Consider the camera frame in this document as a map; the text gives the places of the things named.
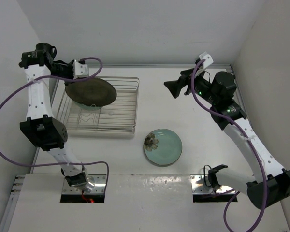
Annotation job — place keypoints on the small green floral plate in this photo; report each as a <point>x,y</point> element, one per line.
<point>88,108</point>

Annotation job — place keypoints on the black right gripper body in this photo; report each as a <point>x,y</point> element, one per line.
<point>201,86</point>

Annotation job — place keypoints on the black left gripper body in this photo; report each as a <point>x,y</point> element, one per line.
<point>61,70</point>

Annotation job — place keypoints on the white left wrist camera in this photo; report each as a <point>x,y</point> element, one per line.
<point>80,70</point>

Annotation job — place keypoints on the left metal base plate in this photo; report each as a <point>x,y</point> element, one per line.
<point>95,186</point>

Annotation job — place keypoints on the wire dish rack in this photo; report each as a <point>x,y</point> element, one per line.
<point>115,120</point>

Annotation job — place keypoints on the brown round plate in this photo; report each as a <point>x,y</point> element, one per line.
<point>94,92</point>

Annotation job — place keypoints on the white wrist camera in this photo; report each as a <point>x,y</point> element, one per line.
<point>80,70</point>
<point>204,61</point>

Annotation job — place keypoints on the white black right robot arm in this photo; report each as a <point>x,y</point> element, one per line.
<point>270,182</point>

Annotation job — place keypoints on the metal base plate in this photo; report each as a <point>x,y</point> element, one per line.
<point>95,186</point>
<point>199,188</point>

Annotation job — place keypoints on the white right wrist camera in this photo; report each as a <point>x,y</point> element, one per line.
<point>204,61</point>

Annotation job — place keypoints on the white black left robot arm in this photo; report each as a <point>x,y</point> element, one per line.
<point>40,126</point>

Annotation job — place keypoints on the large green floral plate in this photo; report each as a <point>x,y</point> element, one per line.
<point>162,147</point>

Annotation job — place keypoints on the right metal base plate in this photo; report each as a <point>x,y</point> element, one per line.
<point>199,188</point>

